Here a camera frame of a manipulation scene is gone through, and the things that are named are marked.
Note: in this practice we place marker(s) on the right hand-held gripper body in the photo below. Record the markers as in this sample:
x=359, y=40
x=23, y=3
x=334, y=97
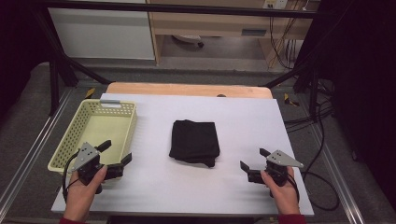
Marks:
x=278, y=169

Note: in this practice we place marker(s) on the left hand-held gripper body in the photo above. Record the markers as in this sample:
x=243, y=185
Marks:
x=88, y=161

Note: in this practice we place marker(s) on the pale yellow plastic basket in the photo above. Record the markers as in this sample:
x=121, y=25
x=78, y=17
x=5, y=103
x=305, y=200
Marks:
x=106, y=129

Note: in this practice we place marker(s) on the black cloth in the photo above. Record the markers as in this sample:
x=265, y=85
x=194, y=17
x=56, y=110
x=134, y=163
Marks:
x=194, y=141

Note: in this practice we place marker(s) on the person's right hand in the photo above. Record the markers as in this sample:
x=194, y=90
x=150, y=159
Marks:
x=285, y=197

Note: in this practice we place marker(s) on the person's left hand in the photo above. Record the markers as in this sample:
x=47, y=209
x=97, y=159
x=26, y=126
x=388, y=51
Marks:
x=79, y=199

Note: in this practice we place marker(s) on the person's right red sleeve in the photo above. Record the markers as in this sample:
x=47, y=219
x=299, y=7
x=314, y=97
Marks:
x=292, y=219

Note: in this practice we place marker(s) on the person's red sleeve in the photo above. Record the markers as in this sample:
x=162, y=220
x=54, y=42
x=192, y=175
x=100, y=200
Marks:
x=70, y=221
x=292, y=219

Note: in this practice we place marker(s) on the yellow black tape marker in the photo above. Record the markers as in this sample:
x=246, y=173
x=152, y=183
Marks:
x=90, y=92
x=291, y=100

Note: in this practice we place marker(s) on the person's left red sleeve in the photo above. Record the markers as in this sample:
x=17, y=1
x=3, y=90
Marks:
x=70, y=221

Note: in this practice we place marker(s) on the wooden table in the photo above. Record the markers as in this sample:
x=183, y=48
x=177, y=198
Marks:
x=186, y=89

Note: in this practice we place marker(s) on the white cabinet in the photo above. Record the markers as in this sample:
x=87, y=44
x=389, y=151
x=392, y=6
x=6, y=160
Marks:
x=102, y=34

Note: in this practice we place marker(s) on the black curtain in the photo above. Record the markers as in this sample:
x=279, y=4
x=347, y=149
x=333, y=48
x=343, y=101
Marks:
x=18, y=46
x=364, y=93

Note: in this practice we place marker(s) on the white chair base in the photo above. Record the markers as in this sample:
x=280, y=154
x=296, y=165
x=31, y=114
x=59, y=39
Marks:
x=188, y=39

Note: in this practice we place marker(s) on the light wooden desk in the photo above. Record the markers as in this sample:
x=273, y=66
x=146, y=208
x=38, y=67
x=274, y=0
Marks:
x=211, y=25

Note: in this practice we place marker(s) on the white power strip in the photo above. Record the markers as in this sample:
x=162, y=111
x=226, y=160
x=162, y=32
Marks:
x=275, y=3

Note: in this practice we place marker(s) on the aluminium floor rail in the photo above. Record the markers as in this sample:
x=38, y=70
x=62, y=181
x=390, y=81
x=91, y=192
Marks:
x=339, y=174
x=31, y=149

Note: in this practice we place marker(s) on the black metal frame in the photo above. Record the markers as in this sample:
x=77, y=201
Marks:
x=174, y=8

